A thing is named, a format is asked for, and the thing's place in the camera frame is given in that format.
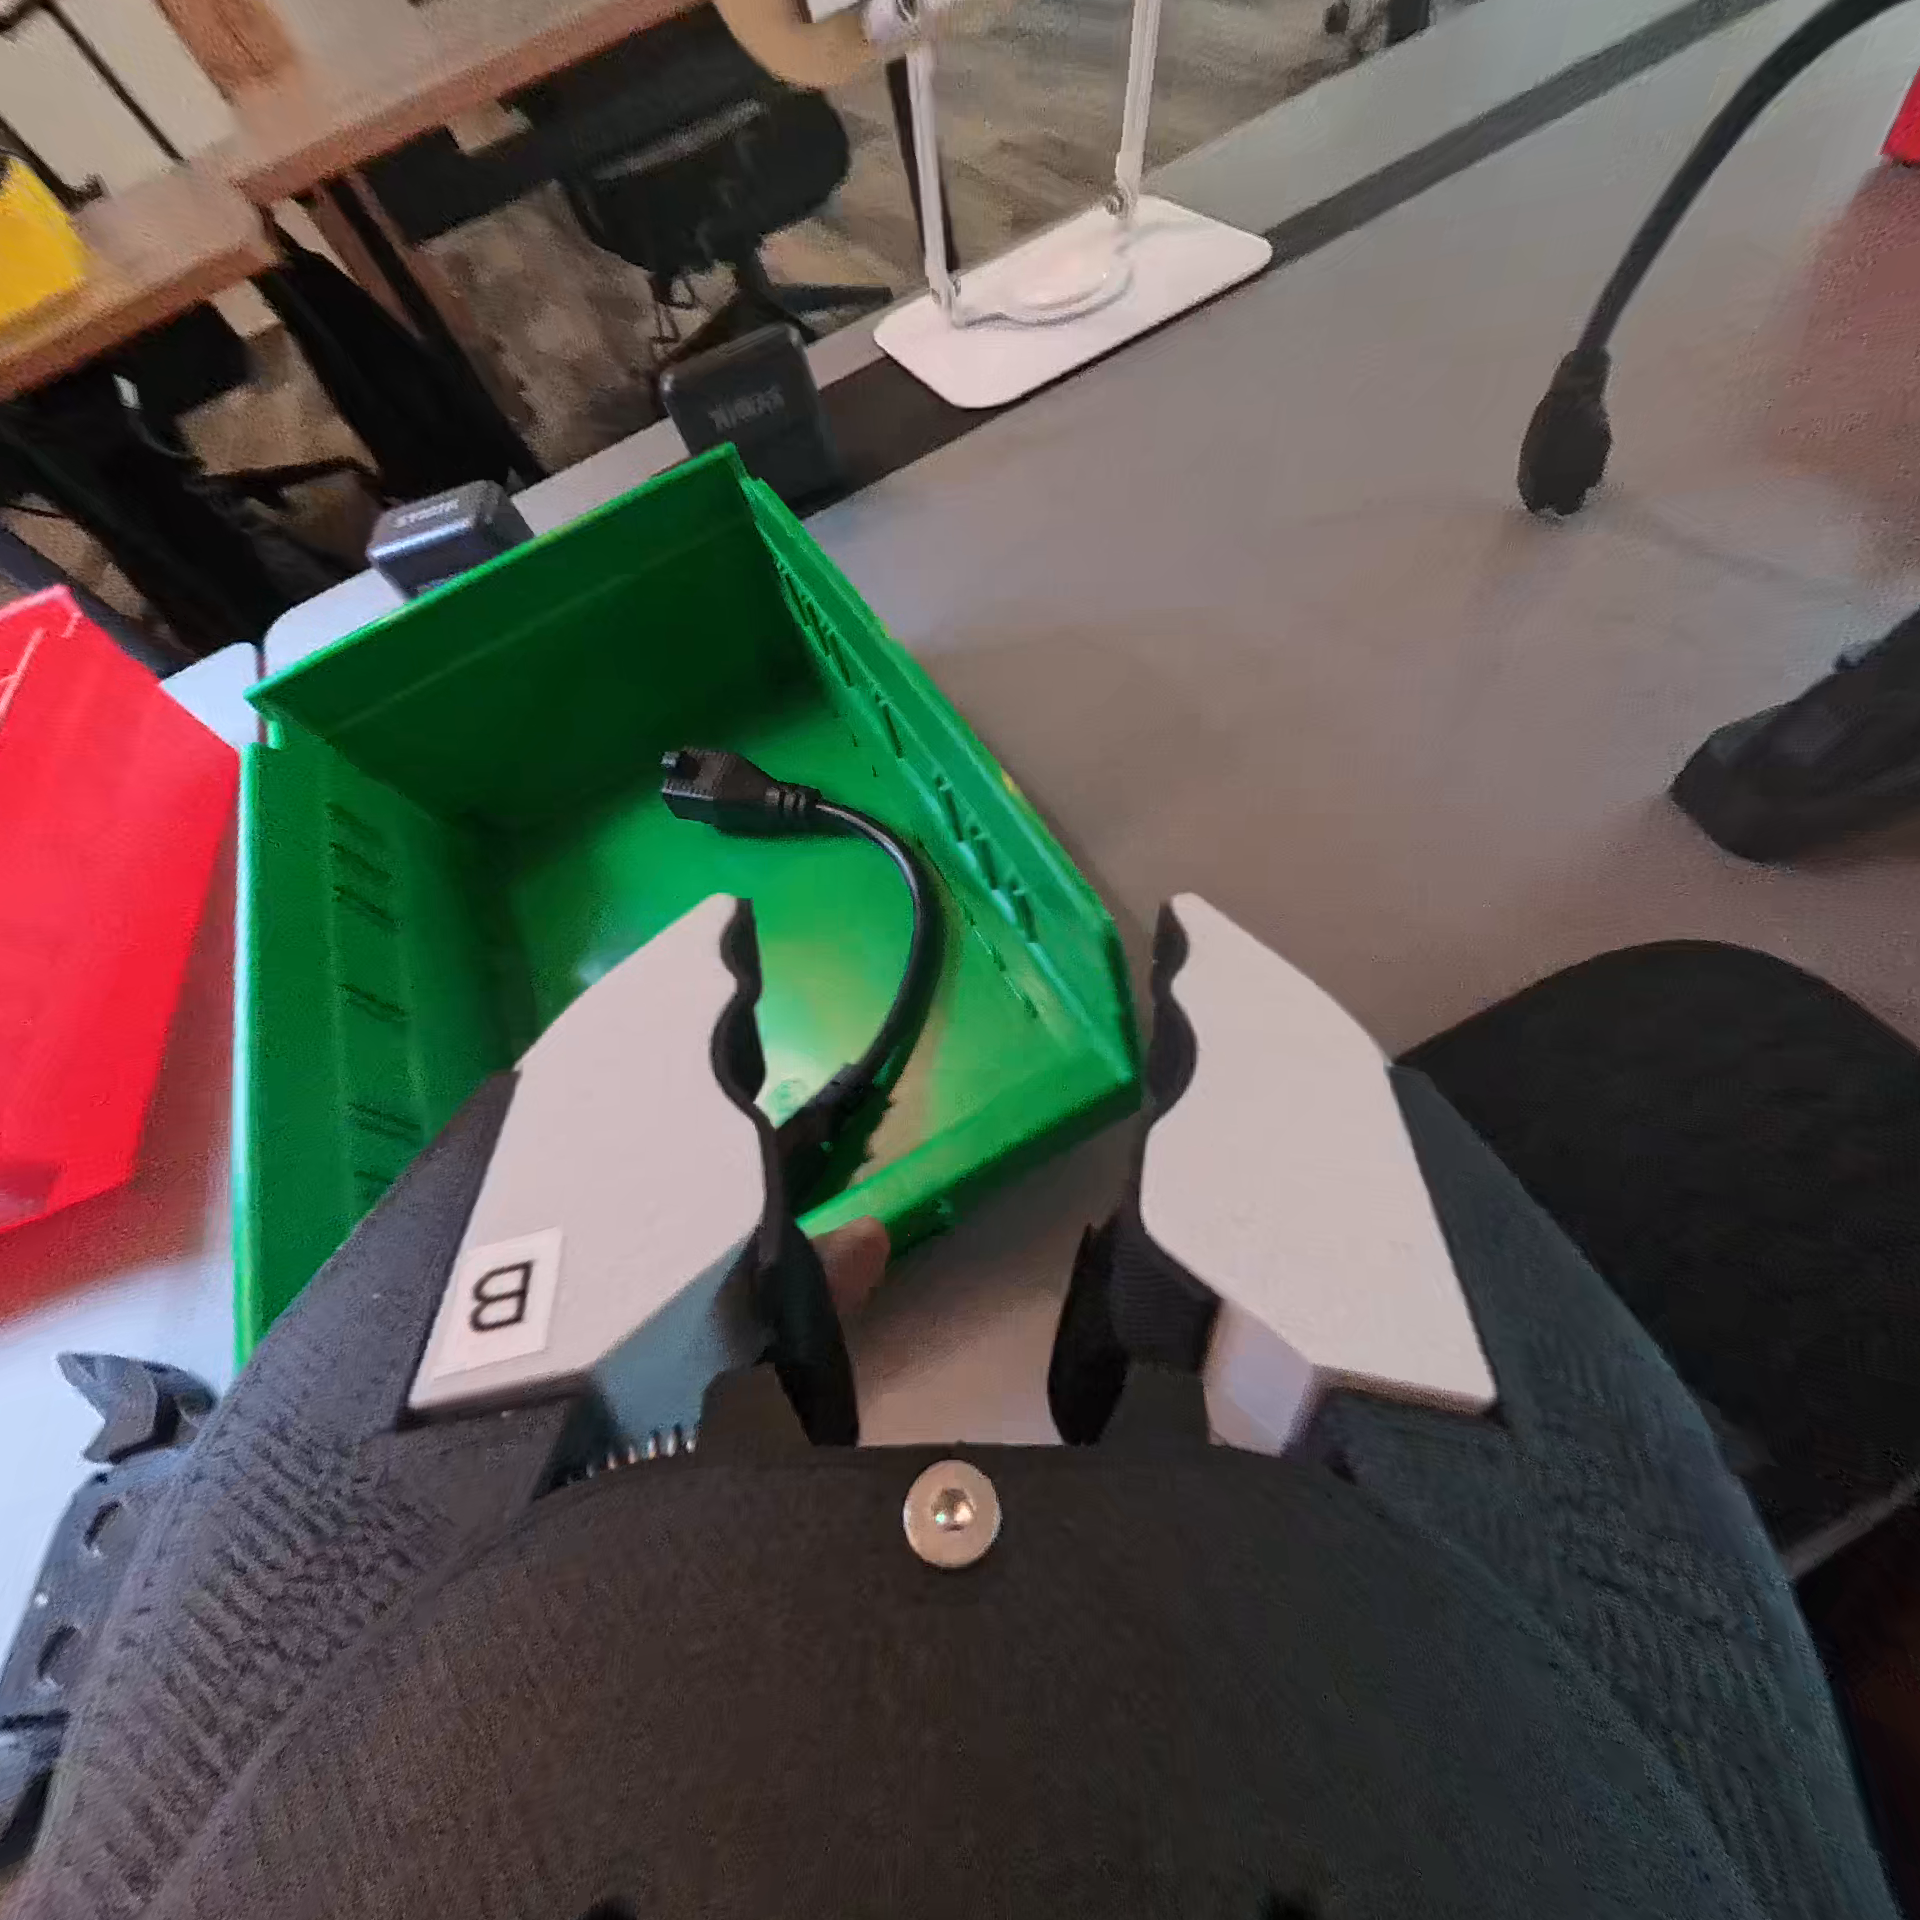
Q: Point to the instruction board on white stand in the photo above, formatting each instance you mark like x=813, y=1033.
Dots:
x=1080, y=284

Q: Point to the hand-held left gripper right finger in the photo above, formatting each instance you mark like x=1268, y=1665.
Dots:
x=1305, y=1185

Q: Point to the dark grey battery case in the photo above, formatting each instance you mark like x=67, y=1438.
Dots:
x=452, y=534

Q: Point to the yellow box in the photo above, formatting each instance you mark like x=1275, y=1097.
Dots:
x=33, y=247

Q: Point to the wooden workbench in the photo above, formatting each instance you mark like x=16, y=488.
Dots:
x=375, y=105

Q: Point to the green plastic bin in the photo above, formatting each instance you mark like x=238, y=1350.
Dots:
x=525, y=705

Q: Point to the grey power adapter block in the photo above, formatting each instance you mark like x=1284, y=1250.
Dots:
x=751, y=406

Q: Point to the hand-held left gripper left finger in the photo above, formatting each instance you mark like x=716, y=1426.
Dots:
x=600, y=1172

